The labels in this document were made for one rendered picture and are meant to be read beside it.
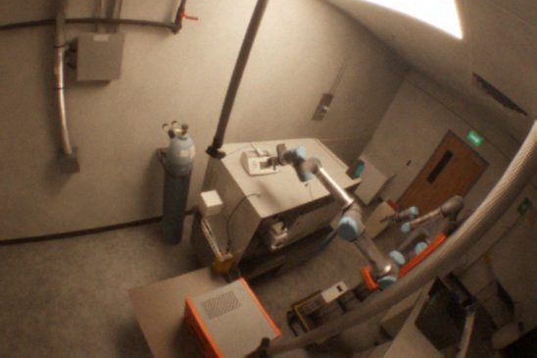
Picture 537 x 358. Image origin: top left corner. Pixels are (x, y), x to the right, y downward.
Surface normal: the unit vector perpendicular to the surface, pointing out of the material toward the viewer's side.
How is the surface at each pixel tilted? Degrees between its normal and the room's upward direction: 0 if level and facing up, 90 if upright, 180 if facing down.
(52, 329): 0
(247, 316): 0
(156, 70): 90
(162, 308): 0
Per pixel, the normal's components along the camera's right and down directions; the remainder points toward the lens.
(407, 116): -0.77, 0.10
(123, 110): 0.55, 0.62
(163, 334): 0.33, -0.78
